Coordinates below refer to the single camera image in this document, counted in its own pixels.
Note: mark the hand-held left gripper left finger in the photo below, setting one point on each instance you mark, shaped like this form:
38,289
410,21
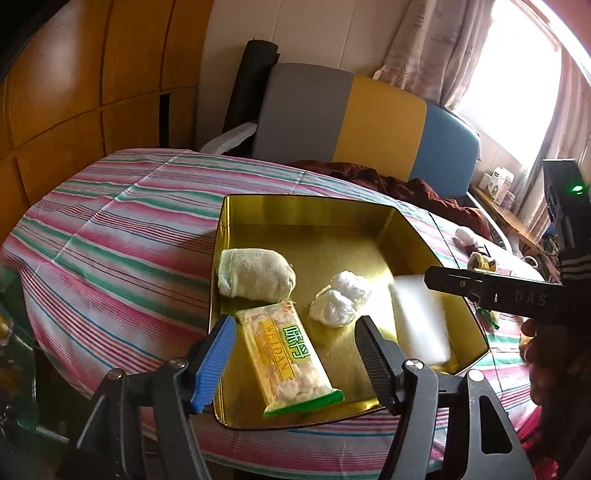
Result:
214,364

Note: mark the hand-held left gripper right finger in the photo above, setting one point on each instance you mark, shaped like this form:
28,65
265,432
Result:
373,364

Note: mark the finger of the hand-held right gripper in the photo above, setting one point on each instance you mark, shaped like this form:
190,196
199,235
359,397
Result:
452,280

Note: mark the gold metal tin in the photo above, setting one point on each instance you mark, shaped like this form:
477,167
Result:
323,240

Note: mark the person's right forearm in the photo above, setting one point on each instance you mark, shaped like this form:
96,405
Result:
558,443

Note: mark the person's right hand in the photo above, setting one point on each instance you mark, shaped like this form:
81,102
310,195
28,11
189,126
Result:
549,364

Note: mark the yellow plush toy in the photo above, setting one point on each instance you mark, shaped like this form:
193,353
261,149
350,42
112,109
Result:
480,263

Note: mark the crumpled clear plastic bag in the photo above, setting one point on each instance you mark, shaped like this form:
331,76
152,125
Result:
466,236
337,300

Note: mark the yellow green snack packet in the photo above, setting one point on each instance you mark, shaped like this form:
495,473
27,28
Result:
277,350

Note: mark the wooden shelf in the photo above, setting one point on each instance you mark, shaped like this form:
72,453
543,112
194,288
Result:
512,217

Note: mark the small purple box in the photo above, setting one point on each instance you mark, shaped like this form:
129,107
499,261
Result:
509,198

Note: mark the white carton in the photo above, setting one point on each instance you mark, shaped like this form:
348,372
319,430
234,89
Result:
494,182

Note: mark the rolled white green sock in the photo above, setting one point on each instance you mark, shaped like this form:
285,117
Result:
254,274

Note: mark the brown blanket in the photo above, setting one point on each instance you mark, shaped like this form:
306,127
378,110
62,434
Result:
415,189

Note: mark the pale pink curtain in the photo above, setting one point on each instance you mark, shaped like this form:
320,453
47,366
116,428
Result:
572,120

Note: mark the pink green striped bedsheet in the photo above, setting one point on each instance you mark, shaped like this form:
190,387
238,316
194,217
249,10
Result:
115,240

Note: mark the grey yellow blue headboard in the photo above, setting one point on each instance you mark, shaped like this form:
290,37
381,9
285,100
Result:
369,124

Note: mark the pink printed curtain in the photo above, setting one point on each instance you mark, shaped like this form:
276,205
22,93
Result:
434,46

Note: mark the black rolled mat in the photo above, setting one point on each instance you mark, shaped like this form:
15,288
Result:
247,87

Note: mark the wooden wardrobe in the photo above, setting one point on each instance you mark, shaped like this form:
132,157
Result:
92,69

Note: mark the white bed rail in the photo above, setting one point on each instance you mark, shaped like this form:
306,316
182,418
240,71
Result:
226,138
503,237

